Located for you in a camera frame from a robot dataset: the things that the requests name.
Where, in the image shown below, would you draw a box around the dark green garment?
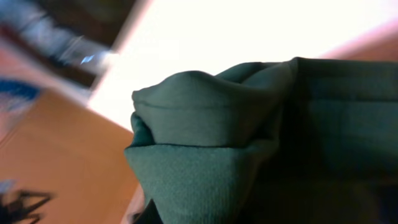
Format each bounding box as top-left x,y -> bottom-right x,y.
124,57 -> 397,224

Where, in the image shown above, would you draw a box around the clear plastic storage bin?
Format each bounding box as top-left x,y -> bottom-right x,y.
1,0 -> 118,88

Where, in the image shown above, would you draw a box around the blue cloth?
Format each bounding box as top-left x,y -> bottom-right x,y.
1,78 -> 41,113

